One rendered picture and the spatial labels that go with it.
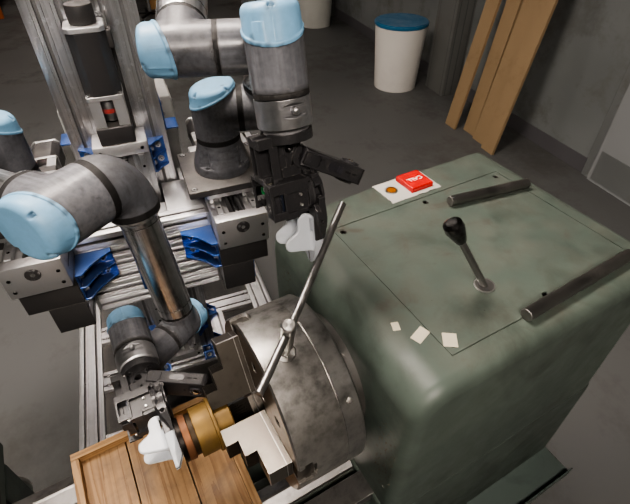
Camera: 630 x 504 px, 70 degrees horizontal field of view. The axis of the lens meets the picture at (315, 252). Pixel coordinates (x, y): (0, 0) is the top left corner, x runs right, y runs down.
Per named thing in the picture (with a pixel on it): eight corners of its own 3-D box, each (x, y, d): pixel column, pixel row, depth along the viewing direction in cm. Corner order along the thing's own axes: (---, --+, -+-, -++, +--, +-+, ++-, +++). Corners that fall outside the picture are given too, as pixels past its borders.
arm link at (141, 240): (111, 130, 86) (185, 313, 115) (61, 155, 79) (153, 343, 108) (154, 136, 80) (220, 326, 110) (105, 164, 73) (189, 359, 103)
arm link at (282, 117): (294, 88, 64) (322, 93, 57) (298, 120, 66) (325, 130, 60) (244, 97, 61) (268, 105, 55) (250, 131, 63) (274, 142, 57)
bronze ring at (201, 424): (217, 379, 79) (165, 403, 76) (237, 423, 73) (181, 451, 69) (224, 409, 85) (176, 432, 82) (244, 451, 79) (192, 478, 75)
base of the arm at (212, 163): (190, 157, 130) (184, 124, 123) (242, 148, 134) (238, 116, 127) (200, 184, 119) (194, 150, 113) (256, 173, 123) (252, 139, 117)
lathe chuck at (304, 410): (265, 348, 104) (267, 267, 80) (334, 482, 88) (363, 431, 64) (228, 365, 101) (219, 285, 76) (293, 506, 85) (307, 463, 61)
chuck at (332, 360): (279, 342, 106) (285, 261, 81) (349, 473, 90) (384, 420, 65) (265, 348, 104) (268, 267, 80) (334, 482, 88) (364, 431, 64)
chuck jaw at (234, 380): (264, 374, 84) (245, 315, 81) (273, 383, 79) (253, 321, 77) (206, 401, 79) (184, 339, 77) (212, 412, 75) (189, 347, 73)
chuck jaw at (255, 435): (280, 399, 78) (314, 457, 70) (282, 415, 81) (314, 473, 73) (219, 429, 74) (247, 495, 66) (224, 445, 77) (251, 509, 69)
